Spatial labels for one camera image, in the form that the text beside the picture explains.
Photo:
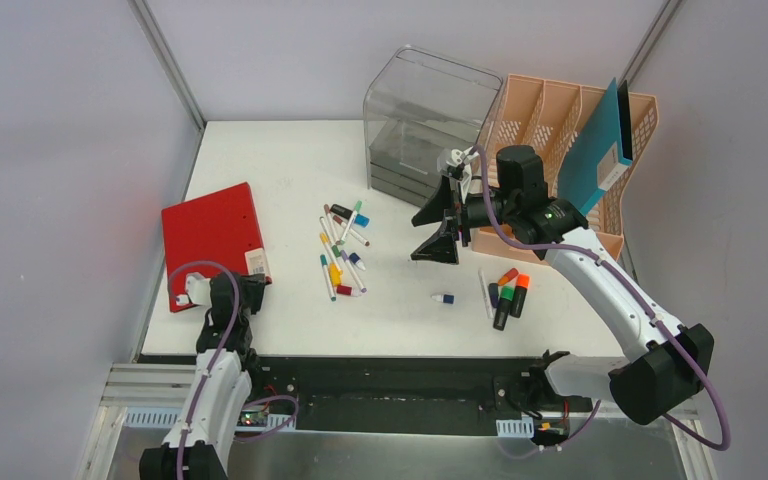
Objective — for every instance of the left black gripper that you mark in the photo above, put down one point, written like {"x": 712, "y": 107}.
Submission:
{"x": 249, "y": 291}

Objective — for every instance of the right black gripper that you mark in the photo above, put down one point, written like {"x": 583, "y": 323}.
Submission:
{"x": 441, "y": 247}

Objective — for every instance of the red folder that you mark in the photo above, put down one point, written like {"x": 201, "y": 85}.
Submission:
{"x": 221, "y": 227}

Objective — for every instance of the blue black marker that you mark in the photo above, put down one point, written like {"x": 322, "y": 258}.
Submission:
{"x": 346, "y": 213}

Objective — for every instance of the clear grey drawer box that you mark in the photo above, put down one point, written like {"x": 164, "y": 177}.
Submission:
{"x": 419, "y": 105}

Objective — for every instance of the teal notebook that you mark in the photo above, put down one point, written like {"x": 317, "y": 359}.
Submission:
{"x": 601, "y": 152}

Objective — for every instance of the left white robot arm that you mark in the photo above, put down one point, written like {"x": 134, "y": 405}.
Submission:
{"x": 198, "y": 444}

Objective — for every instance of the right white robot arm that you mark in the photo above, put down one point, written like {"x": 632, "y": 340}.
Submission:
{"x": 664, "y": 362}

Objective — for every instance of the small blue cap bottle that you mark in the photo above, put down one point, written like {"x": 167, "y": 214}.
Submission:
{"x": 443, "y": 298}

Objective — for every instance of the white pen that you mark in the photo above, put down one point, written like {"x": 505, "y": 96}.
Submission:
{"x": 483, "y": 284}

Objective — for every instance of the teal marker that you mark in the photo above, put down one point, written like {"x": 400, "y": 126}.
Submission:
{"x": 328, "y": 278}

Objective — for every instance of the green cap marker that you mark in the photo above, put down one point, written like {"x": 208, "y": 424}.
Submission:
{"x": 351, "y": 221}

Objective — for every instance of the brown marker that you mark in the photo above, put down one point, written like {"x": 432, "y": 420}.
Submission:
{"x": 352, "y": 231}

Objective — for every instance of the small red-orange marker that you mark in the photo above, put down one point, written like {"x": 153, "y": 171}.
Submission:
{"x": 508, "y": 276}

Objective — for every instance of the purple marker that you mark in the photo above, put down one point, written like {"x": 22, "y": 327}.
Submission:
{"x": 352, "y": 271}

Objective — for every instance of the orange highlighter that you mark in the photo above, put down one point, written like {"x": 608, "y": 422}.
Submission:
{"x": 520, "y": 294}

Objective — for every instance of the green highlighter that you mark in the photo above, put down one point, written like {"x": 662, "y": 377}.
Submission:
{"x": 503, "y": 308}

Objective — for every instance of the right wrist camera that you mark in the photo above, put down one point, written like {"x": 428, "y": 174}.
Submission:
{"x": 458, "y": 165}

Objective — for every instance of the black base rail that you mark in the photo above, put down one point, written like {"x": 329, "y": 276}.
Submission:
{"x": 409, "y": 395}

